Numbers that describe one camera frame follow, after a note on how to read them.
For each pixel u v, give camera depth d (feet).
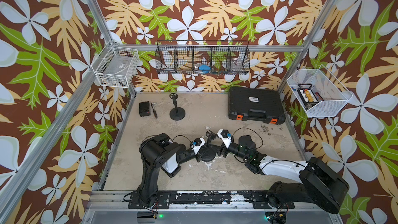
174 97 3.06
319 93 2.70
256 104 3.49
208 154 2.73
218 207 2.41
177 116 3.45
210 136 2.41
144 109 3.49
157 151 1.72
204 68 3.08
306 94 2.73
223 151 2.35
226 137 2.25
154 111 3.54
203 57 3.24
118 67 2.81
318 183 1.39
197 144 2.44
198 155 2.55
